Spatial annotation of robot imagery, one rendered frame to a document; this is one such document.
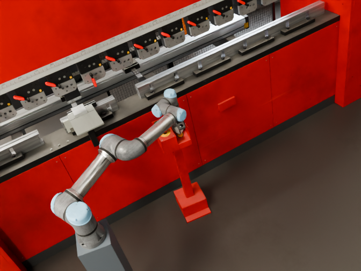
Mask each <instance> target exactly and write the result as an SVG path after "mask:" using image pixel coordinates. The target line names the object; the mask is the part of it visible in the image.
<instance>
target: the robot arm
mask: <svg viewBox="0 0 361 271"><path fill-rule="evenodd" d="M151 111H152V113H153V115H154V116H155V117H157V118H159V117H161V116H162V115H164V116H163V117H162V118H161V119H160V120H158V121H157V122H156V123H155V124H154V125H153V126H151V127H150V128H149V129H148V130H147V131H146V132H145V133H143V134H142V135H141V136H139V137H138V138H134V139H133V140H127V139H124V138H122V137H120V136H118V135H116V134H112V133H110V134H107V135H105V136H103V137H102V139H101V140H100V144H99V149H98V155H97V156H96V157H95V158H94V160H93V161H92V163H90V164H89V166H88V167H87V169H86V170H85V171H84V172H83V173H82V175H81V176H80V177H79V178H78V180H77V181H76V182H75V183H74V184H73V186H72V187H71V188H70V189H66V190H65V191H64V192H60V193H58V194H56V195H55V196H54V197H53V199H52V201H51V204H50V205H51V210H52V212H53V213H54V214H55V215H56V216H58V217H60V218H61V219H62V220H64V221H65V222H67V223H68V224H69V225H71V226H72V227H73V228H74V230H75V232H76V233H77V241H78V243H79V245H80V246H81V247H82V248H84V249H93V248H96V247H98V246H99V245H100V244H101V243H102V242H103V241H104V239H105V237H106V231H105V229H104V227H103V225H101V224H100V223H98V222H97V221H96V219H95V217H94V215H93V214H92V212H91V209H90V207H89V206H88V205H87V204H86V203H84V202H83V198H84V196H85V195H86V194H87V193H88V191H89V190H90V189H91V188H92V186H93V185H94V184H95V183H96V181H97V180H98V179H99V178H100V176H101V175H102V173H103V172H104V171H105V170H106V168H107V167H108V166H109V165H110V164H111V163H115V162H116V160H117V159H119V160H122V161H130V160H133V159H136V158H138V157H139V156H141V155H142V154H143V153H145V152H146V151H147V148H148V147H149V146H150V145H151V144H152V143H153V142H154V141H155V140H156V139H158V138H159V137H160V136H161V135H162V134H163V133H164V132H165V131H166V130H168V129H169V128H170V127H172V129H173V130H174V131H175V132H176V133H177V134H179V135H180V134H182V132H183V130H184V129H185V128H186V126H185V122H184V120H185V118H186V111H185V110H184V109H181V108H180V107H179V104H178V100H177V95H176V92H175V90H174V89H167V90H165V91H164V97H163V98H162V99H161V100H160V101H159V102H158V103H157V104H155V105H154V106H153V108H152V109H151ZM179 131H180V132H179Z"/></svg>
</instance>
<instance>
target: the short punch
mask: <svg viewBox="0 0 361 271"><path fill-rule="evenodd" d="M64 97H65V99H66V101H67V103H68V104H69V103H71V102H73V101H75V100H77V99H80V98H82V97H81V94H80V92H79V90H78V87H77V88H76V90H74V91H72V92H69V93H67V94H65V95H64Z"/></svg>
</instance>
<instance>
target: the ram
mask: <svg viewBox="0 0 361 271"><path fill-rule="evenodd" d="M199 1H201V0H0V84H3V83H5V82H7V81H10V80H13V79H15V78H17V77H20V76H22V75H25V74H27V73H29V72H32V71H34V70H36V69H39V68H41V67H43V66H46V65H48V64H50V63H53V62H55V61H58V60H60V59H63V58H65V57H67V56H70V55H72V54H75V53H77V52H79V51H82V50H84V49H86V48H89V47H91V46H94V45H96V44H98V43H101V42H103V41H105V40H108V39H111V38H113V37H115V36H118V35H120V34H122V33H125V32H127V31H130V30H132V29H134V28H137V27H139V26H141V25H144V24H146V23H148V22H151V21H153V20H155V19H158V18H161V17H163V16H166V15H168V14H170V13H172V12H175V11H177V10H180V9H182V8H184V7H187V6H189V5H191V4H194V3H196V2H199ZM221 1H223V0H213V1H210V2H208V3H206V4H203V5H201V6H199V7H196V8H194V9H192V10H189V11H187V12H185V13H182V14H180V15H177V16H175V17H172V18H170V19H168V20H165V21H163V22H161V23H158V24H156V25H154V26H151V27H149V28H147V29H144V30H142V31H140V32H137V33H134V34H132V35H130V36H127V37H125V38H123V39H120V40H118V41H116V42H113V43H111V44H109V45H106V46H104V47H102V48H99V49H97V50H95V51H92V52H90V53H87V54H85V55H82V56H80V57H78V58H75V59H73V60H71V61H68V62H66V63H63V64H61V65H59V66H57V67H54V68H52V69H49V70H47V71H45V72H42V73H40V74H38V75H35V76H33V77H30V78H28V79H26V80H23V81H21V82H18V83H16V84H14V85H11V86H9V87H7V88H4V89H2V90H0V95H2V94H4V93H6V92H9V91H11V90H14V89H16V88H19V87H21V86H23V85H26V84H28V83H30V82H33V81H35V80H37V79H40V78H42V77H44V76H47V75H49V74H51V73H54V72H56V71H58V70H61V69H63V68H66V67H68V66H70V65H73V64H75V63H77V62H80V61H82V60H84V59H87V58H89V57H91V56H94V55H96V54H98V53H101V52H103V51H105V50H108V49H110V48H112V47H115V46H118V45H120V44H122V43H124V42H127V41H129V40H131V39H134V38H136V37H139V36H141V35H143V34H145V33H148V32H150V31H152V30H155V29H157V28H159V27H162V26H164V25H166V24H169V23H172V22H174V21H176V20H178V19H181V18H183V17H186V16H188V15H190V14H192V13H195V12H197V11H199V10H202V9H204V8H207V7H209V6H211V5H213V4H216V3H218V2H221Z"/></svg>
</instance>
